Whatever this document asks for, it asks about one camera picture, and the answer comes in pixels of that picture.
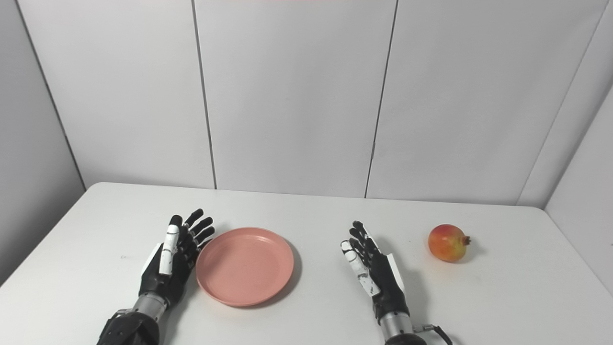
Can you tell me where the pink round plate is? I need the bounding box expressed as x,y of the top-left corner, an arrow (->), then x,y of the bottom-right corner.
196,227 -> 295,307

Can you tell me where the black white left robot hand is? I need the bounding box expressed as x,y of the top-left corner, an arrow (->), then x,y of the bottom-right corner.
139,208 -> 216,307

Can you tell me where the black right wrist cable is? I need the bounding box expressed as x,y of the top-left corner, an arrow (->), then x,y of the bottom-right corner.
413,324 -> 453,345

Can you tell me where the red yellow pomegranate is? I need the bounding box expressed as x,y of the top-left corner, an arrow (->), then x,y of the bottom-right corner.
428,224 -> 472,263

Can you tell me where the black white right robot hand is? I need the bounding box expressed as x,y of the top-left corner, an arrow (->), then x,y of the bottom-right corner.
341,221 -> 411,324

